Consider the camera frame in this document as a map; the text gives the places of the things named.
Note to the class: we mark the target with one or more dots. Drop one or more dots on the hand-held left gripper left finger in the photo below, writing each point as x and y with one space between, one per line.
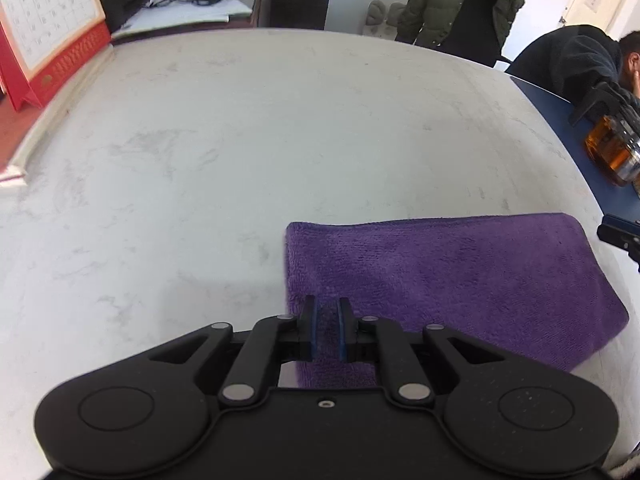
312 332

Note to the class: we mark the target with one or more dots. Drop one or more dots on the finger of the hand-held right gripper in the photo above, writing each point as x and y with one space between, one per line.
620 235

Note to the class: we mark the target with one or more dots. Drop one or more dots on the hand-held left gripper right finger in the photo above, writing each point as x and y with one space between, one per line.
342 332

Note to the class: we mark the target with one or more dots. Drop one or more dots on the purple towel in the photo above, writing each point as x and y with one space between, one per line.
450 270

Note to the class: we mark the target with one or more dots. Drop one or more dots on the glass teapot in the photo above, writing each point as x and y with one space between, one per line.
612 147

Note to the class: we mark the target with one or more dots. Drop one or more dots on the blue table mat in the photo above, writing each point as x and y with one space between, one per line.
560 120

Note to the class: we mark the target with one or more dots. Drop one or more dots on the green puffer jacket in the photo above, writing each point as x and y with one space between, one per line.
440 5

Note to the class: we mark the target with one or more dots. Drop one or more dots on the grey seat cushion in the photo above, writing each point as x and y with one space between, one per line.
382 17

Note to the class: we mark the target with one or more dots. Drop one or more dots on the white papers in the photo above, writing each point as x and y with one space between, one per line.
175 17

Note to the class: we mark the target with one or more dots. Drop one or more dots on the red book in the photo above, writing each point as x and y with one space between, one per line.
30 130

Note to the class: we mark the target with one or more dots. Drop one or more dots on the red desk calendar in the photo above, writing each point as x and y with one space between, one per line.
45 15

